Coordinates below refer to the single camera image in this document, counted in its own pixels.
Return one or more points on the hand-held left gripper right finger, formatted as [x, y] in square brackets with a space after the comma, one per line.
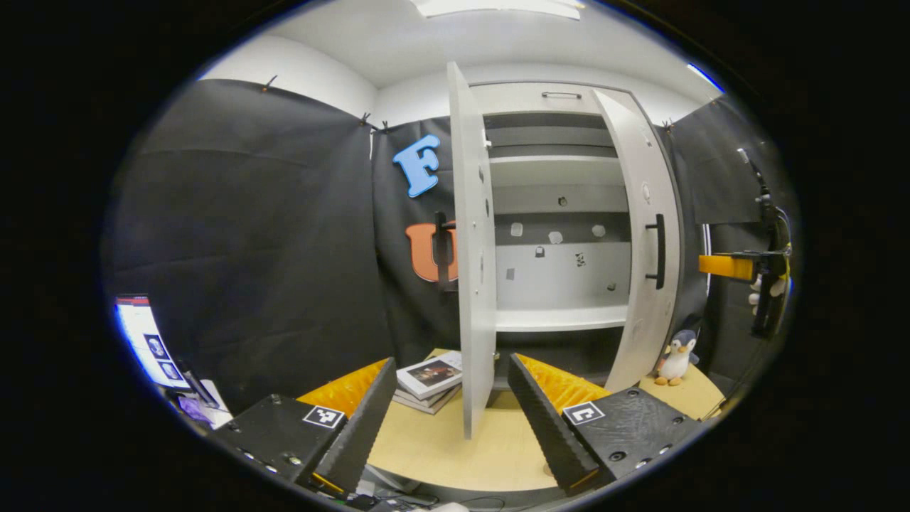
[551, 434]

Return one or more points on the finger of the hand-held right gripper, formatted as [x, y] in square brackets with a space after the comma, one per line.
[725, 267]

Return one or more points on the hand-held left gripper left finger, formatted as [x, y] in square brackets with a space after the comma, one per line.
[362, 434]

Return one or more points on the white cabinet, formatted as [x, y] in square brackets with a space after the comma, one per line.
[561, 320]

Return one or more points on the white cabinet door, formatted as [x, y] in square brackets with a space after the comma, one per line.
[473, 284]
[636, 178]

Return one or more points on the white cabinet drawer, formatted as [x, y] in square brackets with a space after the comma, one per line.
[512, 99]

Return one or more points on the grey book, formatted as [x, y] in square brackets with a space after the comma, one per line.
[428, 406]

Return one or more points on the black backdrop cloth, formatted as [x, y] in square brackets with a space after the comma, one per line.
[249, 249]
[718, 178]

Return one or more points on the penguin plush toy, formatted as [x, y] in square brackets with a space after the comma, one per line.
[675, 359]

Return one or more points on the white paper sheet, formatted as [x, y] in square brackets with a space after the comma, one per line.
[217, 414]

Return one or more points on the dark slanted bar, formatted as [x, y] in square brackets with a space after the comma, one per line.
[197, 384]

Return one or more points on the computer monitor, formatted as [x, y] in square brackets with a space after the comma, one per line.
[146, 341]

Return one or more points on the long ceiling light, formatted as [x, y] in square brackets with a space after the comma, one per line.
[498, 6]

